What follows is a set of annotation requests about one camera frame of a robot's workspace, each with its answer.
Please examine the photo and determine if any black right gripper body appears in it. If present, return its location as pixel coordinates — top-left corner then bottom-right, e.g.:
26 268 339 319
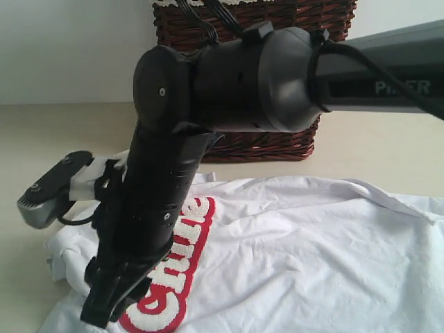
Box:
95 125 212 270

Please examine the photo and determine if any white t-shirt with red lettering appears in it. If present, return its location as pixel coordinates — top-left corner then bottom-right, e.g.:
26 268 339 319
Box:
40 148 444 333

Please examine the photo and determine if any brown wicker basket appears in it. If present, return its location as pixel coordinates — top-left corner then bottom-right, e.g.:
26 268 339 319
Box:
152 1 356 164

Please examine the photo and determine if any white lace basket liner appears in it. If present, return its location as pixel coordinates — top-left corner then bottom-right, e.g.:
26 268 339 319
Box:
149 0 274 7

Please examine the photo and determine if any black camera cable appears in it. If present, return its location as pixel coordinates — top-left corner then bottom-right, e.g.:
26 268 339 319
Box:
57 197 101 226

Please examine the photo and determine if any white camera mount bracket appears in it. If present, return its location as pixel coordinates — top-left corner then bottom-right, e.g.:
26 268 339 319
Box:
69 151 129 202

